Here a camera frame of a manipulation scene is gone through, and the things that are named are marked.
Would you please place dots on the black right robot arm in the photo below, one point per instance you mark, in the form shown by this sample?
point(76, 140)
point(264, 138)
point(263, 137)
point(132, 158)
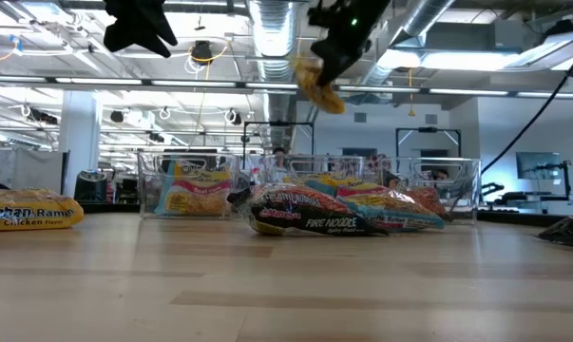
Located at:
point(376, 14)

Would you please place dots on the long LED light bar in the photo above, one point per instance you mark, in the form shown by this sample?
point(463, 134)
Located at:
point(286, 86)

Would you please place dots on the black fire noodle pack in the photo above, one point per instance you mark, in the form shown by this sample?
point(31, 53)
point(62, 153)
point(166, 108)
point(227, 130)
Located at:
point(428, 199)
point(305, 218)
point(571, 230)

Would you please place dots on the blue beef ramen pack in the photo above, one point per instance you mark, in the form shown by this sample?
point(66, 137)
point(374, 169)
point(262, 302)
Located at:
point(395, 209)
point(196, 197)

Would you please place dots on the dark computer monitor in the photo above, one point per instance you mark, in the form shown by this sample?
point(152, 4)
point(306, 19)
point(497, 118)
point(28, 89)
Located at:
point(535, 165)

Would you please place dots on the person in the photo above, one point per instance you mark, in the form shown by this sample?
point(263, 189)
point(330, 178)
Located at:
point(440, 174)
point(279, 152)

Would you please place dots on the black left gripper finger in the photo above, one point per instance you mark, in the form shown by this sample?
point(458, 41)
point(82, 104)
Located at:
point(122, 40)
point(160, 40)

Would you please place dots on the white square pillar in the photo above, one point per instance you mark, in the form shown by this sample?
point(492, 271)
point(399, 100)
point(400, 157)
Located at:
point(79, 142)

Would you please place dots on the silver ribbed ventilation duct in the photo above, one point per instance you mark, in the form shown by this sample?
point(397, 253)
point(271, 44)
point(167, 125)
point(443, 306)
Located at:
point(274, 28)

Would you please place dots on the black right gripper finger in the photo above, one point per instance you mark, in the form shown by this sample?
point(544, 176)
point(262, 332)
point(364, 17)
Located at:
point(333, 66)

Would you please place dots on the grey partition screen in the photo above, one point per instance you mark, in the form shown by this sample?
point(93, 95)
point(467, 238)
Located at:
point(34, 166)

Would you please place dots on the yellow hanging pendant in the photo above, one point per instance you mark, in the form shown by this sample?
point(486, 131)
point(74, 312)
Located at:
point(411, 111)

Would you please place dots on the black ceiling camera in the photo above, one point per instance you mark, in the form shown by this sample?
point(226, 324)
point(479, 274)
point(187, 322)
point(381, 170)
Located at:
point(201, 51)

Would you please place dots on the black metal frame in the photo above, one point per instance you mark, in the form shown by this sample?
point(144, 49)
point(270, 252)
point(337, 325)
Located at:
point(428, 129)

